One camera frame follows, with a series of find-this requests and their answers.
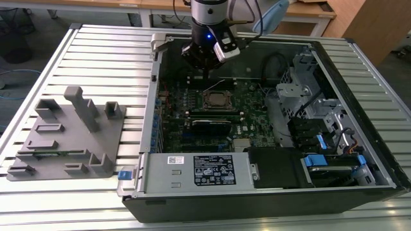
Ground RAM slot white clips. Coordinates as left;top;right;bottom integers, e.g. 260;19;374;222
188;114;245;120

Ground wooden cabinet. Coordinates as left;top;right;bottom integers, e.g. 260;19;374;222
324;0;411;67

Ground thick black cable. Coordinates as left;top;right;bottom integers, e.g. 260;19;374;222
261;53;289;81

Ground blue disk carrier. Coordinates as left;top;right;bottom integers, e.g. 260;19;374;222
300;154;366;188

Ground grey parts rack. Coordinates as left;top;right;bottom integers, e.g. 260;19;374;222
5;86;128;181

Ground black waste bin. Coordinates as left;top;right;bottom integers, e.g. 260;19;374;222
2;33;33;64

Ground green motherboard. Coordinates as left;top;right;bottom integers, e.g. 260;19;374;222
154;79;277;154

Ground green RAM stick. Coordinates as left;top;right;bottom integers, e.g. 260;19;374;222
17;150;86;157

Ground wooden desk white legs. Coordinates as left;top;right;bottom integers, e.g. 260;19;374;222
0;0;152;28
150;0;337;37

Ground silver power supply unit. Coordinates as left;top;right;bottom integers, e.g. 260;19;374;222
137;153;257;193

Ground black graphics card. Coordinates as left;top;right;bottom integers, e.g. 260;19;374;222
190;119;232;135

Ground black PC case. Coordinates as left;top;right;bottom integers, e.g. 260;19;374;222
120;32;411;223

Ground black plastic disk bay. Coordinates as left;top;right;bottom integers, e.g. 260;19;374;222
286;117;329;148

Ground black mesh basket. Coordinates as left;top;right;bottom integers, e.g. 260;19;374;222
0;7;35;34

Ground blue floor cable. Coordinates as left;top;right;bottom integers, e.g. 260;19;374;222
0;69;42;101

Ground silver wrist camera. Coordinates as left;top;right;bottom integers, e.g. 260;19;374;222
213;31;240;64

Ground silver drive cage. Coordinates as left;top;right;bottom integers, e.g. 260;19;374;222
274;54;365;154

